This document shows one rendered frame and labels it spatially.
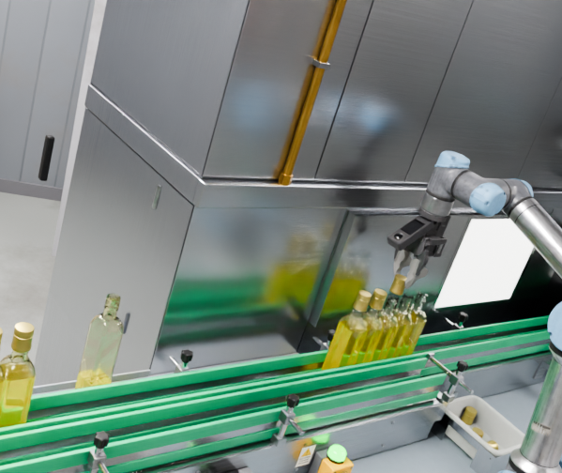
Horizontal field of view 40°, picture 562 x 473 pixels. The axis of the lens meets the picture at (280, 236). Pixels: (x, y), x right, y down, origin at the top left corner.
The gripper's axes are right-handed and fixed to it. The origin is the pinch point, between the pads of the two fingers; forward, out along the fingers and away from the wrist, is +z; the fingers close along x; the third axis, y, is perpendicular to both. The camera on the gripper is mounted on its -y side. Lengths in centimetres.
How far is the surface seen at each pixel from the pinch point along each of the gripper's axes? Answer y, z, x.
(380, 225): -1.1, -9.7, 11.9
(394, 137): -4.4, -33.3, 14.9
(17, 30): 6, 24, 304
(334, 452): -25.4, 34.2, -19.7
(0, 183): 9, 114, 301
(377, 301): -7.1, 5.2, -1.1
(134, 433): -73, 28, -6
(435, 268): 29.7, 5.2, 11.9
